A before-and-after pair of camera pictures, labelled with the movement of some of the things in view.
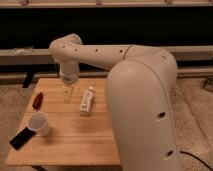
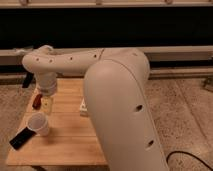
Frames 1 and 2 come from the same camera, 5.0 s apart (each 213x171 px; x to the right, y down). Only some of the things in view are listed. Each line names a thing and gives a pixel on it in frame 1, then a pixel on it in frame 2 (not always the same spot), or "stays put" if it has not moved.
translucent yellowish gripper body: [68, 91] → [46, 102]
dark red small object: [38, 101] stays put
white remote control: [86, 101] stays put
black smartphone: [23, 138] stays put
